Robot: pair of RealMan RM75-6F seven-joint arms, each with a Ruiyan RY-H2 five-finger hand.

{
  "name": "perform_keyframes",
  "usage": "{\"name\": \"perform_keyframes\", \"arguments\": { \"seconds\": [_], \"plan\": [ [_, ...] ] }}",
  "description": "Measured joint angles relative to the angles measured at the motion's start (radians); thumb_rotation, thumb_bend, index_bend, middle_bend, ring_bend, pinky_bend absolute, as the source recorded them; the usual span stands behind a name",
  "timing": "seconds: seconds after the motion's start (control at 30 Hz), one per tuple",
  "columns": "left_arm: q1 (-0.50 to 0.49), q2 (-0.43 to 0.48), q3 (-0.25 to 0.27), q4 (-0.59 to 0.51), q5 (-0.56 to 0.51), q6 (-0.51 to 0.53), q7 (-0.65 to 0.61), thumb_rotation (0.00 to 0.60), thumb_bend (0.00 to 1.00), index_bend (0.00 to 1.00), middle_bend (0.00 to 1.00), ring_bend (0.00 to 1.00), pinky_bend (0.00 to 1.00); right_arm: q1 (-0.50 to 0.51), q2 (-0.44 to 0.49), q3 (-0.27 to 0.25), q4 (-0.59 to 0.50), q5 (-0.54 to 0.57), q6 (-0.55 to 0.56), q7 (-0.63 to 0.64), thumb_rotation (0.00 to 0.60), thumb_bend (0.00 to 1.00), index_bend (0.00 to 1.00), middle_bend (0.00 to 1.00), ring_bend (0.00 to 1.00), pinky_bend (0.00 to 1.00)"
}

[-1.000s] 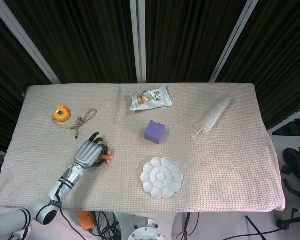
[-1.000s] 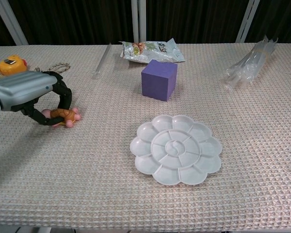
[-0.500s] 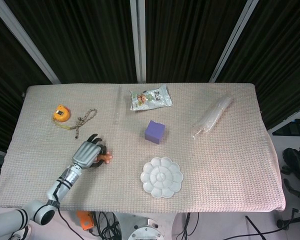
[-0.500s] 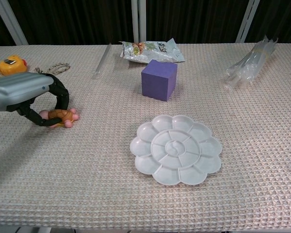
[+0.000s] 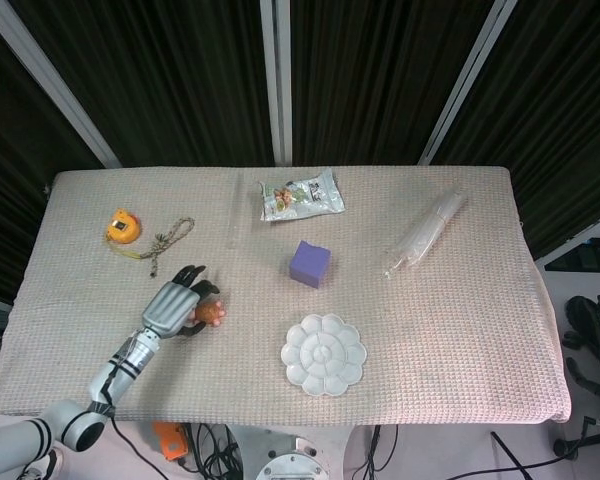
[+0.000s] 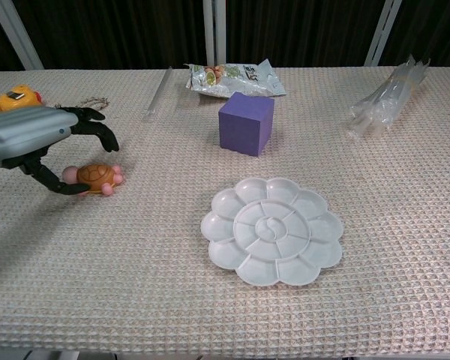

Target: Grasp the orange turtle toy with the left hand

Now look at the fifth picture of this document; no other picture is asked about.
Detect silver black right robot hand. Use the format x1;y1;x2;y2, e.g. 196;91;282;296
562;294;600;351

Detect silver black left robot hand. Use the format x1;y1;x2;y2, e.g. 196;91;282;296
140;264;224;340

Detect small orange toy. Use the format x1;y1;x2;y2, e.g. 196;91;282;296
194;298;227;329

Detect grey round robot base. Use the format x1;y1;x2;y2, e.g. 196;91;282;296
255;424;351;480

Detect yellow tape measure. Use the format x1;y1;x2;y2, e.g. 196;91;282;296
103;209;144;260

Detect orange handheld device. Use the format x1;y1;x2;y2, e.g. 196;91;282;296
153;421;187;461

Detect purple foam cube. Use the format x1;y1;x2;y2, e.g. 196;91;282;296
288;239;332;290

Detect white flower paint palette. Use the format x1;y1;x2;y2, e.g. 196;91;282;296
280;313;368;397

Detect silver snack bag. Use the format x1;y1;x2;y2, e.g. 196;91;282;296
258;167;346;223

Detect clear plastic tube stack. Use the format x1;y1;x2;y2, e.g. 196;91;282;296
382;188;469;279

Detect beige waffle table cloth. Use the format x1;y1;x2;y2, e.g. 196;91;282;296
0;165;572;425

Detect black pleated curtain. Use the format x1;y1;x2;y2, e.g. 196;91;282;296
0;0;600;306

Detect braided beige rope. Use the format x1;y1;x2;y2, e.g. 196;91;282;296
138;216;196;277

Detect black cable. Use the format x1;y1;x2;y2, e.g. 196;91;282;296
489;429;556;480
110;417;157;462
183;423;242;480

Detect white frame post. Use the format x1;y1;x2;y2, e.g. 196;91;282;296
0;0;121;169
259;0;294;167
418;0;519;165

